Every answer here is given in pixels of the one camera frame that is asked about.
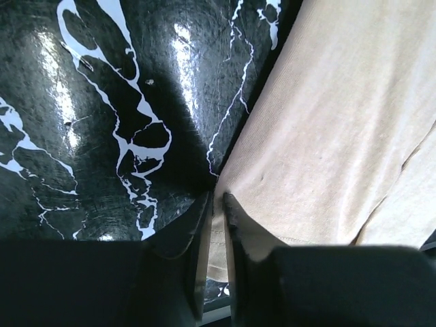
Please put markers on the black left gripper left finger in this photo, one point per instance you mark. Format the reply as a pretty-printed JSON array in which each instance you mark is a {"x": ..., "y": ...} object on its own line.
[{"x": 156, "y": 282}]

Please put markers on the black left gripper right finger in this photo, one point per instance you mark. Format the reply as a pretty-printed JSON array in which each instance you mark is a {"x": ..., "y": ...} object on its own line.
[{"x": 274, "y": 284}]

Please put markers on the beige t shirt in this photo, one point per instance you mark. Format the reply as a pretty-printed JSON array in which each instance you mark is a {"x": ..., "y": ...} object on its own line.
[{"x": 339, "y": 148}]

